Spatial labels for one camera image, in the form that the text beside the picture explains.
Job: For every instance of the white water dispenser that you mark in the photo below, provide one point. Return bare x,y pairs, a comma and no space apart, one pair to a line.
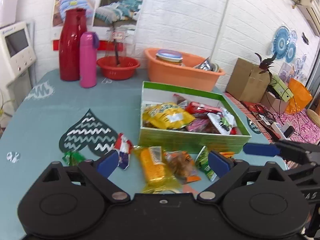
17,55

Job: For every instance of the metal bowl in basin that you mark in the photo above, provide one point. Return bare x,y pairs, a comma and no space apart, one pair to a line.
206,65

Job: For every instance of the large yellow snack bag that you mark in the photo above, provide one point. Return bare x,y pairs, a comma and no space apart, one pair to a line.
167,116

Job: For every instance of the white cartoon snack bag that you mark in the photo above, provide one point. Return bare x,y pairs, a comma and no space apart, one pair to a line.
223,121

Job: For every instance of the small open cardboard box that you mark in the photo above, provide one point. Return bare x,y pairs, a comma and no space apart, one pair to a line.
273,104

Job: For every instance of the white air conditioner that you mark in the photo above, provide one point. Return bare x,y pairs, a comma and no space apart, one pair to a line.
310,10

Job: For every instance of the blue lidded container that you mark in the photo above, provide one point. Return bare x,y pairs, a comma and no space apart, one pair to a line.
170,56

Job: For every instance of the green white snack packet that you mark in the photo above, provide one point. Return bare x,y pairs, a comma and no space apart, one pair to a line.
202,163

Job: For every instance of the green small carton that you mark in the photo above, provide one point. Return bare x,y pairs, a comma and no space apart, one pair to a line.
281,88

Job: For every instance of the red white blue snack packet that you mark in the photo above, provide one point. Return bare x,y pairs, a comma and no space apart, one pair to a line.
124,147

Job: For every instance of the bedding wall poster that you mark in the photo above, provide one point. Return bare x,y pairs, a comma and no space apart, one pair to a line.
102,16

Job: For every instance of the small green snack packet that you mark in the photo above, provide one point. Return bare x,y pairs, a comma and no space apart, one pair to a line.
73,158

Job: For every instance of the orange plastic basin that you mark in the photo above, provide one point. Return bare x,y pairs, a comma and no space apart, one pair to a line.
185,76

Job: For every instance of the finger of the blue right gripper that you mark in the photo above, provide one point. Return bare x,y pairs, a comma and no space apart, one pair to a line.
270,150

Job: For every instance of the orange plastic bag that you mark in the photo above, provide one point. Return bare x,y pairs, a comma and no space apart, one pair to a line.
301,97

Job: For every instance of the brown orange snack packet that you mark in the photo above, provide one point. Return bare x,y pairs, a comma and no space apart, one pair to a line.
182,166

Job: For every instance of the green cardboard box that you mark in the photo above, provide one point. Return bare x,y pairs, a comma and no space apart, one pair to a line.
200,132

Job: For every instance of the pink thermos bottle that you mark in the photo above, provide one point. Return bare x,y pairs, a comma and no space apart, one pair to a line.
89,43

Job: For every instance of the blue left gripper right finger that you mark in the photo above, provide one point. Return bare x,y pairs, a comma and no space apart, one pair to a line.
219,164

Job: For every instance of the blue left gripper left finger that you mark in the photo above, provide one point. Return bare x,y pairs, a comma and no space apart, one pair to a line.
106,164

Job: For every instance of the red plastic basket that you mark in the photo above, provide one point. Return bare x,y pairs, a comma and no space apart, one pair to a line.
124,70

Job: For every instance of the dark red potted plant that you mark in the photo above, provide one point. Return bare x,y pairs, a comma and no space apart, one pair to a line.
266,64

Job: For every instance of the red checkered snack bag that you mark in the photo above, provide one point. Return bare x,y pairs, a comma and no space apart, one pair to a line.
200,110

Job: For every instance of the red thermos jug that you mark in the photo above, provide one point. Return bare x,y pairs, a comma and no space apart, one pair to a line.
69,44

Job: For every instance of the white power strip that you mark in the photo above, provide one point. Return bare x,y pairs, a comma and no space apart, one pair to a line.
283,131

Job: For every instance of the blue round wall decoration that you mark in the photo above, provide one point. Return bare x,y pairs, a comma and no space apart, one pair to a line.
284,44

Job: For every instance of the orange yellow snack pack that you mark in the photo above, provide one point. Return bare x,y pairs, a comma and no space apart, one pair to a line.
157,174

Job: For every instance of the brown cardboard box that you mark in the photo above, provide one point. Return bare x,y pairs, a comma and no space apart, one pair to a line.
247,83

